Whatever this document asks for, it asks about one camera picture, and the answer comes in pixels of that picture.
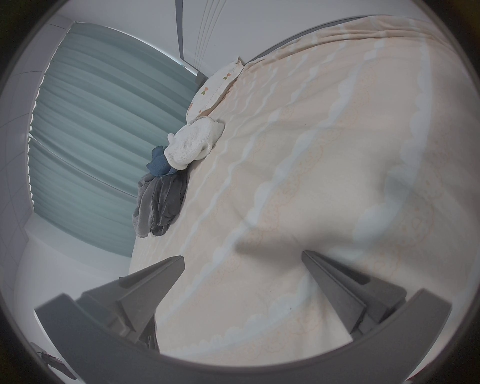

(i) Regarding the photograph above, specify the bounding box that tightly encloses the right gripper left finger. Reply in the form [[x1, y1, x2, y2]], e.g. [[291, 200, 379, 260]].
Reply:
[[77, 256, 185, 336]]

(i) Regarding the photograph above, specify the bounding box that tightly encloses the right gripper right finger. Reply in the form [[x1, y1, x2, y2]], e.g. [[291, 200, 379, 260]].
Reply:
[[302, 250, 408, 335]]

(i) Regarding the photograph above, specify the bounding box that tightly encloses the black T-shirt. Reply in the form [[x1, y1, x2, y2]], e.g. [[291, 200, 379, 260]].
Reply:
[[137, 315, 161, 354]]

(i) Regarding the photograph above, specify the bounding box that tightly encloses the bed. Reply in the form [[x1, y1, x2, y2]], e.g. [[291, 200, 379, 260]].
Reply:
[[128, 0, 474, 365]]

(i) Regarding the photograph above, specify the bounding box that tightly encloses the pile of clothes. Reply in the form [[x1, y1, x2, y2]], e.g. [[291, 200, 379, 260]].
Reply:
[[132, 117, 226, 238]]

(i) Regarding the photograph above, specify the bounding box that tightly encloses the blue-green curtain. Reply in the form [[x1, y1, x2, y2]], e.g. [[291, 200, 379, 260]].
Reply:
[[28, 138, 139, 259], [29, 22, 201, 197]]

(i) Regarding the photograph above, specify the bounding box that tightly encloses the white printed pillow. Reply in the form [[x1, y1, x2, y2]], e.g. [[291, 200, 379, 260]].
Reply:
[[186, 56, 244, 125]]

